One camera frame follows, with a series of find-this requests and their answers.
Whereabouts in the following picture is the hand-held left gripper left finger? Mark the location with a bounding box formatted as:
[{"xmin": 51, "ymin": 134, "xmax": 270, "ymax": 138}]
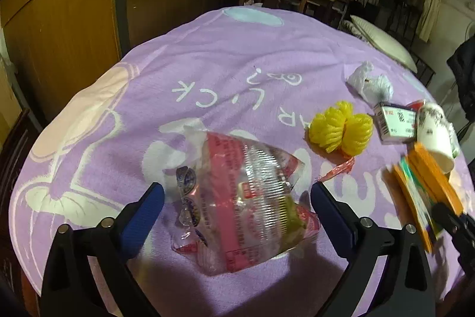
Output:
[{"xmin": 41, "ymin": 182, "xmax": 166, "ymax": 317}]

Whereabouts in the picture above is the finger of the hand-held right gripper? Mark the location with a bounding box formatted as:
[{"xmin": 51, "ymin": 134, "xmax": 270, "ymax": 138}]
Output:
[{"xmin": 432, "ymin": 204, "xmax": 475, "ymax": 266}]

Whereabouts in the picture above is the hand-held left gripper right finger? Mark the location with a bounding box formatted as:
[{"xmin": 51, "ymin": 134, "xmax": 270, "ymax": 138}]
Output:
[{"xmin": 310, "ymin": 182, "xmax": 435, "ymax": 317}]

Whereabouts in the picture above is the green printed snack packet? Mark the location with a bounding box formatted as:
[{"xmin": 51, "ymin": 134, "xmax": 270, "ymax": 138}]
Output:
[{"xmin": 389, "ymin": 157, "xmax": 446, "ymax": 253}]

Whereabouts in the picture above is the red plastic strip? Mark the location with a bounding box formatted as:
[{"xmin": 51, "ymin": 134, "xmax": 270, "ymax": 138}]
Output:
[{"xmin": 317, "ymin": 155, "xmax": 356, "ymax": 184}]

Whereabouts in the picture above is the orange packet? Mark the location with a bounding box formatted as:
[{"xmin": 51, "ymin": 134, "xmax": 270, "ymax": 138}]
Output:
[{"xmin": 413, "ymin": 143, "xmax": 464, "ymax": 218}]

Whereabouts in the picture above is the yellow foam fruit net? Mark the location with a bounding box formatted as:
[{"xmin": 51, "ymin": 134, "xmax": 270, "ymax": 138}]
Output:
[
  {"xmin": 341, "ymin": 113, "xmax": 374, "ymax": 157},
  {"xmin": 306, "ymin": 105, "xmax": 350, "ymax": 154}
]

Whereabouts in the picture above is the clear red-printed plastic bag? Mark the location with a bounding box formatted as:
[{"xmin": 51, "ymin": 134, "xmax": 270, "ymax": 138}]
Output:
[{"xmin": 163, "ymin": 118, "xmax": 322, "ymax": 277}]

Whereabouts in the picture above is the white paper cup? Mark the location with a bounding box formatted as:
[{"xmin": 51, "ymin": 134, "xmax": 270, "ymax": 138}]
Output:
[{"xmin": 416, "ymin": 103, "xmax": 461, "ymax": 174}]

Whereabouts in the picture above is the white cigarette box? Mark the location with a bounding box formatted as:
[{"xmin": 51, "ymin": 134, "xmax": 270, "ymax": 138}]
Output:
[{"xmin": 373, "ymin": 102, "xmax": 420, "ymax": 145}]

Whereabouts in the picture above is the white crumpled plastic bag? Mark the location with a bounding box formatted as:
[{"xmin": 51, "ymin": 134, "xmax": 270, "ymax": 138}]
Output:
[{"xmin": 347, "ymin": 61, "xmax": 394, "ymax": 103}]

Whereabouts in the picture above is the dark garment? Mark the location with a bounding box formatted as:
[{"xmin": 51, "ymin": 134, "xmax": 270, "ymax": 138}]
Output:
[{"xmin": 447, "ymin": 38, "xmax": 475, "ymax": 124}]

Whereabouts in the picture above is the purple printed blanket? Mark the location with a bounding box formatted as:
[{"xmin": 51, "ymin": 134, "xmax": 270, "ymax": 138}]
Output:
[{"xmin": 9, "ymin": 5, "xmax": 470, "ymax": 317}]

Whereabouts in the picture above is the white pillow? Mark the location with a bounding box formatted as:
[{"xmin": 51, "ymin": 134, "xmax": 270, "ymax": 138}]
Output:
[{"xmin": 349, "ymin": 14, "xmax": 418, "ymax": 72}]

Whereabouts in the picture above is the brown wooden cabinet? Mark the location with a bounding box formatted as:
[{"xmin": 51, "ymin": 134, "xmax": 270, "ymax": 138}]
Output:
[{"xmin": 0, "ymin": 0, "xmax": 242, "ymax": 124}]

